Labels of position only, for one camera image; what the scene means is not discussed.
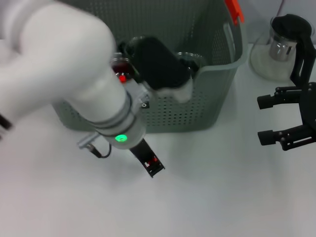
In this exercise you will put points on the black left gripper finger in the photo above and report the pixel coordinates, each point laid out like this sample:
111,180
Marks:
155,169

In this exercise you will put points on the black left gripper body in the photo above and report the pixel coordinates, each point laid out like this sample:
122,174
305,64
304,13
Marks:
143,153

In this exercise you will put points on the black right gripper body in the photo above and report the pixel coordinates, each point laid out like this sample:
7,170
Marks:
308,108

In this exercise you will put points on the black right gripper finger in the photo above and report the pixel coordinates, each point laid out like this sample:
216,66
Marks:
288,138
281,98

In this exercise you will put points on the small red square brick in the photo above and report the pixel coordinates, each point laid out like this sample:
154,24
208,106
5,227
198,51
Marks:
155,161

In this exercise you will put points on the small red rounded brick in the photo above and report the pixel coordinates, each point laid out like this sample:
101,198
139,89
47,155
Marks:
122,78

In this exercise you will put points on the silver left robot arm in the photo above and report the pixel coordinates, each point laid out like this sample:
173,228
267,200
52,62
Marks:
61,74

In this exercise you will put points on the grey perforated storage basket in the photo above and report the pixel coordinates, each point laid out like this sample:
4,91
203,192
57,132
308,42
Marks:
209,98

